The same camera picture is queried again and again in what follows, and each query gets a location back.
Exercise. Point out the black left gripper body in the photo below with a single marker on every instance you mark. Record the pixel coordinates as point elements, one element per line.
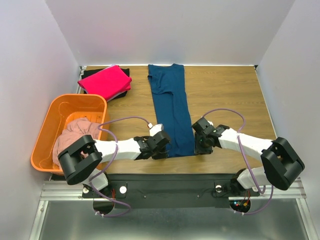
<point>158,154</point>

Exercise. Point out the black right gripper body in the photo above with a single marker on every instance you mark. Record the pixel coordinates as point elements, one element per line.
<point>202,150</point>

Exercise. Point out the blue t shirt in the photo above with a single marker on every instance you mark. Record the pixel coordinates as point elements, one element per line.
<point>167,84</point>

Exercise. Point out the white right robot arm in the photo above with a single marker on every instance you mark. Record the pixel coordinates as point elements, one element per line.
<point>281,165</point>

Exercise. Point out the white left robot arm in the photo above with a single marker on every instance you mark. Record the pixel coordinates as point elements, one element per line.
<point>79,161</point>

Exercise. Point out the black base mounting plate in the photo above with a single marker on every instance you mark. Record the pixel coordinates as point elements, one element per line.
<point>142,191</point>

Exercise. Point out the folded magenta t shirt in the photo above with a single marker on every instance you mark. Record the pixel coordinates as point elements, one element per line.
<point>106,81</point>

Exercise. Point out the dusty pink t shirt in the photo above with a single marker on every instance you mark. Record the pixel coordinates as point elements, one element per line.
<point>74,130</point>

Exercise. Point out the orange plastic basket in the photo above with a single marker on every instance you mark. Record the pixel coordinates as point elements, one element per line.
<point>64,109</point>

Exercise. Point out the folded black t shirt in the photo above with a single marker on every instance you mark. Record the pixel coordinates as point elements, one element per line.
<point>123,71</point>

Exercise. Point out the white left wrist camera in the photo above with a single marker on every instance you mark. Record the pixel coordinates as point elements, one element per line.
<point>154,129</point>

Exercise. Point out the aluminium rail frame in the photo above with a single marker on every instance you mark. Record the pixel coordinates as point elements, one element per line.
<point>227,95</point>

